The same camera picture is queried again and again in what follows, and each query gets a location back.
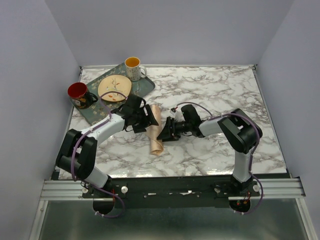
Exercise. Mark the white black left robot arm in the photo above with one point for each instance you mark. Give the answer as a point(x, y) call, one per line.
point(77, 154)

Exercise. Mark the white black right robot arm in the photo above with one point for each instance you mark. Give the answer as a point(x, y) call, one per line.
point(241, 132)

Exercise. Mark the white mug yellow inside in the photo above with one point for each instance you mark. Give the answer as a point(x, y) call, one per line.
point(134, 70)

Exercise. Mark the cream bird plate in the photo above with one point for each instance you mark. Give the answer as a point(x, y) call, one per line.
point(118, 83)

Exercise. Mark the black mug red inside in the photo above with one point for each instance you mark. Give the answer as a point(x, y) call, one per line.
point(80, 95)

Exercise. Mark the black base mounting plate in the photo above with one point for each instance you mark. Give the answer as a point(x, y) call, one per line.
point(219, 191)

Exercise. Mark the peach cloth napkin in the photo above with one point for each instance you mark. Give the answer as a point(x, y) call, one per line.
point(156, 146)

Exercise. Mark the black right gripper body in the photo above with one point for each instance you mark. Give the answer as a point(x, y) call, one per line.
point(184, 126)

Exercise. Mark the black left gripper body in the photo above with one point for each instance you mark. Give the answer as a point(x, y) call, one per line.
point(138, 116)

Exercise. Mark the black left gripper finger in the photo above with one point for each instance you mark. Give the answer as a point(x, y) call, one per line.
point(137, 129)
point(151, 118)

